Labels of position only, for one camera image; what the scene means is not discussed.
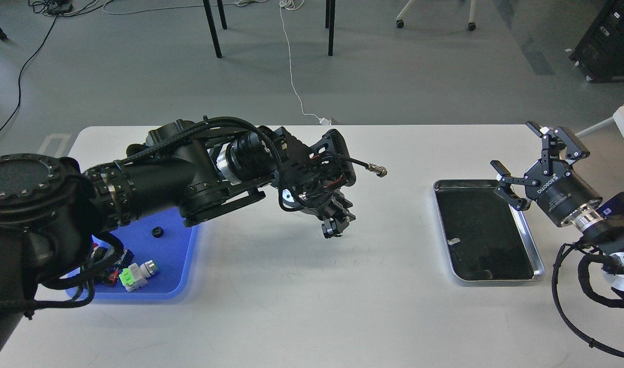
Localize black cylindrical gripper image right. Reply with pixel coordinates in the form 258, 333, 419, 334
490, 121, 603, 228

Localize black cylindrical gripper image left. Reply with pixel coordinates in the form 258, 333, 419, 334
281, 186, 356, 239

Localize small black gear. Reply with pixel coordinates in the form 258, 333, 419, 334
151, 226, 164, 238
325, 229, 342, 239

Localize black robot arm image left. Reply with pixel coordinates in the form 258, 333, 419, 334
0, 117, 387, 352

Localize silver metal tray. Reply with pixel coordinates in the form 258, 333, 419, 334
433, 179, 545, 286

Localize blue plastic tray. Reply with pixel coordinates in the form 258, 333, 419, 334
93, 208, 200, 303

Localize white chair at right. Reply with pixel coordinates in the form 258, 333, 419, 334
575, 90, 624, 154

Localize black equipment case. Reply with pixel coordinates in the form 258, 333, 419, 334
569, 1, 624, 82

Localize black table legs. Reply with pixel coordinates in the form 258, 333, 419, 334
203, 0, 337, 58

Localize white chair base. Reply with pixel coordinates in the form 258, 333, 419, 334
395, 1, 480, 31

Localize white green push button switch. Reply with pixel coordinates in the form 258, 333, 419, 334
119, 260, 160, 292

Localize white cable on floor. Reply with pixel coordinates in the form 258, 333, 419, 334
102, 0, 334, 126

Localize black cable on floor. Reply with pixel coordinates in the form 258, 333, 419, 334
0, 0, 103, 159

